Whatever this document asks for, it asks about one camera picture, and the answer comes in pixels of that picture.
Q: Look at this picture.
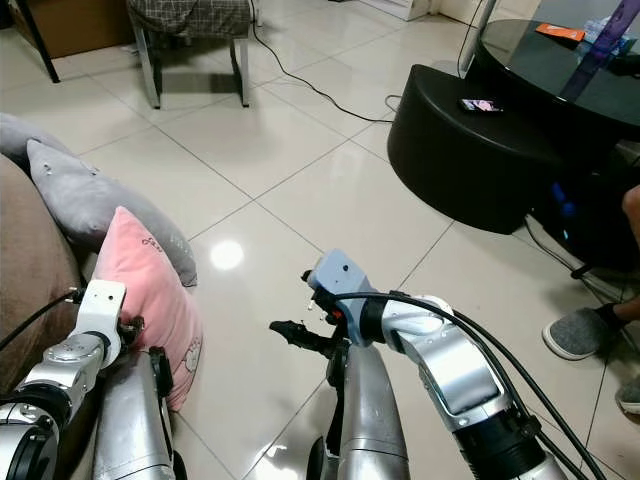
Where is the pink pillow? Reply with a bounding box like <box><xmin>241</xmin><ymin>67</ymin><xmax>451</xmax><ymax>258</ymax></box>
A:
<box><xmin>90</xmin><ymin>206</ymin><xmax>203</xmax><ymax>413</ymax></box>

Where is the brown sofa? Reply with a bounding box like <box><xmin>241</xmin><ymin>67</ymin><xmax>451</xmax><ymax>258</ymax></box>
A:
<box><xmin>0</xmin><ymin>150</ymin><xmax>83</xmax><ymax>401</ymax></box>

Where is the grey shark plush pillow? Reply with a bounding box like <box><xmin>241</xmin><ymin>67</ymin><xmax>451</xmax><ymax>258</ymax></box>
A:
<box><xmin>26</xmin><ymin>138</ymin><xmax>199</xmax><ymax>289</ymax></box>

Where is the silver left robot leg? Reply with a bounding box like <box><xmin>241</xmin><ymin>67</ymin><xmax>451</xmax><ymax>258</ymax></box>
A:
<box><xmin>90</xmin><ymin>345</ymin><xmax>189</xmax><ymax>480</ymax></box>

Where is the silver robot leg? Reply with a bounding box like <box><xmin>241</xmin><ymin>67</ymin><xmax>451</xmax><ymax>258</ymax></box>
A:
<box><xmin>90</xmin><ymin>345</ymin><xmax>189</xmax><ymax>480</ymax></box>
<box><xmin>305</xmin><ymin>340</ymin><xmax>423</xmax><ymax>480</ymax></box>

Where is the silver right robot leg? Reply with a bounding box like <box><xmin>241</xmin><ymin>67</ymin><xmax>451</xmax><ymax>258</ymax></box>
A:
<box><xmin>305</xmin><ymin>340</ymin><xmax>423</xmax><ymax>480</ymax></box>

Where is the black round coffee table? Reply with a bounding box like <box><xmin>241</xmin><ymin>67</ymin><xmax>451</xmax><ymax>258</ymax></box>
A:
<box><xmin>386</xmin><ymin>18</ymin><xmax>640</xmax><ymax>271</ymax></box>

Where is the grey slipper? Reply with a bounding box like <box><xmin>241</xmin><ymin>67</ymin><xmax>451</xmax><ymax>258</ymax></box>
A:
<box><xmin>616</xmin><ymin>374</ymin><xmax>640</xmax><ymax>415</ymax></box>
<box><xmin>543</xmin><ymin>307</ymin><xmax>623</xmax><ymax>362</ymax></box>

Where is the black smartphone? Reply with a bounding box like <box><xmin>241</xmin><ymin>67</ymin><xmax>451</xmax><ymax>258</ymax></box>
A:
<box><xmin>460</xmin><ymin>97</ymin><xmax>506</xmax><ymax>113</ymax></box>

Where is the brown plaid chair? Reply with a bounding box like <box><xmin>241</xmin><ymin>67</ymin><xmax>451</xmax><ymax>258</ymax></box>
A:
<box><xmin>126</xmin><ymin>0</ymin><xmax>254</xmax><ymax>109</ymax></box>

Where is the silver metal pole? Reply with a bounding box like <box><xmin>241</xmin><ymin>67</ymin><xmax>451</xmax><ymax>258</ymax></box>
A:
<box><xmin>456</xmin><ymin>0</ymin><xmax>501</xmax><ymax>79</ymax></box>

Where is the brown cardboard box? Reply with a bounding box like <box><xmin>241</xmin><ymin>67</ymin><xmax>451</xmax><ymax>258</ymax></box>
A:
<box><xmin>15</xmin><ymin>0</ymin><xmax>136</xmax><ymax>59</ymax></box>

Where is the person leg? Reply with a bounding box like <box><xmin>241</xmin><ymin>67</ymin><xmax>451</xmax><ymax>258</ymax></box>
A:
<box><xmin>595</xmin><ymin>185</ymin><xmax>640</xmax><ymax>326</ymax></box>

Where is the orange card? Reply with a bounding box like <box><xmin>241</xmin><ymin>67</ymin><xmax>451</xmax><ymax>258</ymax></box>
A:
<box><xmin>535</xmin><ymin>22</ymin><xmax>587</xmax><ymax>42</ymax></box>

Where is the purple strip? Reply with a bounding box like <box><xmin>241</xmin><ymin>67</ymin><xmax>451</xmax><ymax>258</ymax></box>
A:
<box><xmin>572</xmin><ymin>0</ymin><xmax>640</xmax><ymax>101</ymax></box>

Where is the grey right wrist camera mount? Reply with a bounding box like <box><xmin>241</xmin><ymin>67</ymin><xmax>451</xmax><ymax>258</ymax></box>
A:
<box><xmin>308</xmin><ymin>249</ymin><xmax>376</xmax><ymax>321</ymax></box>

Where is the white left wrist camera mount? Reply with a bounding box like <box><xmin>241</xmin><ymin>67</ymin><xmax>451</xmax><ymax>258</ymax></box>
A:
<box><xmin>75</xmin><ymin>279</ymin><xmax>129</xmax><ymax>341</ymax></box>

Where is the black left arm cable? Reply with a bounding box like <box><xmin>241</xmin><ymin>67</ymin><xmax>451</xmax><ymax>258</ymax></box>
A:
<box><xmin>0</xmin><ymin>288</ymin><xmax>83</xmax><ymax>331</ymax></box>

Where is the black floor cable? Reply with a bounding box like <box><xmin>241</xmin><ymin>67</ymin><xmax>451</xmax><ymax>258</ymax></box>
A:
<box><xmin>250</xmin><ymin>25</ymin><xmax>401</xmax><ymax>126</ymax></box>

